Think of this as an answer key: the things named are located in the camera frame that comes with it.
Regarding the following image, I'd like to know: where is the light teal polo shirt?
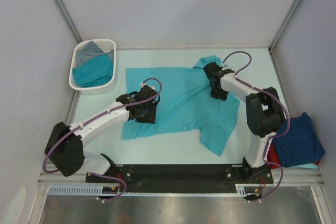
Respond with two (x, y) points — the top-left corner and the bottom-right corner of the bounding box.
(122, 56), (240, 156)

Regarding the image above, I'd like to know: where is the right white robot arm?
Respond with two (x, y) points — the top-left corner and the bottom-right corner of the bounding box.
(203, 62), (285, 183)

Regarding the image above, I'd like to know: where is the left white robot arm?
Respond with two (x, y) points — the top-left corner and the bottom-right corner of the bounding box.
(45, 84), (160, 182)

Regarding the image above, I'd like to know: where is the teal shirt in basket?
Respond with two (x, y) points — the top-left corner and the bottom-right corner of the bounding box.
(72, 55), (113, 88)

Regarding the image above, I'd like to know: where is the white plastic laundry basket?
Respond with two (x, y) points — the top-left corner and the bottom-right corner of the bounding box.
(69, 39), (117, 94)

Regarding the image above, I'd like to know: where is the grey shirt in basket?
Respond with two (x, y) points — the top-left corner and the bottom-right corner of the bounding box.
(76, 41), (104, 67)

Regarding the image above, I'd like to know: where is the red folded shirt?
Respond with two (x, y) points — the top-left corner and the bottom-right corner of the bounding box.
(267, 144), (320, 169)

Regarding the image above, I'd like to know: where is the navy blue folded shirt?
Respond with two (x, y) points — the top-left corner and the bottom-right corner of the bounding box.
(272, 112), (325, 167)

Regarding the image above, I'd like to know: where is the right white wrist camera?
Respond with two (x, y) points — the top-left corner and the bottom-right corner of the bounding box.
(221, 63), (235, 72)

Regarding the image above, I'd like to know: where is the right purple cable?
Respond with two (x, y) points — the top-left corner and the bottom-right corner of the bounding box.
(222, 51), (291, 204)

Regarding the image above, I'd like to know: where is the purple cable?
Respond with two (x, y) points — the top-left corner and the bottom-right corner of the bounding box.
(42, 77), (163, 204)
(222, 51), (291, 204)

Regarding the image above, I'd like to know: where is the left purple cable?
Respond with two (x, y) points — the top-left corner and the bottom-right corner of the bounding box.
(42, 77), (163, 204)

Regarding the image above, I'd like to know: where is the white slotted cable duct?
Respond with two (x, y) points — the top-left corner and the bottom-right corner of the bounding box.
(48, 184), (263, 196)

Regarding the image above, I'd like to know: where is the aluminium frame rail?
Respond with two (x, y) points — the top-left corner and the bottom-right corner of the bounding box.
(36, 163), (324, 186)

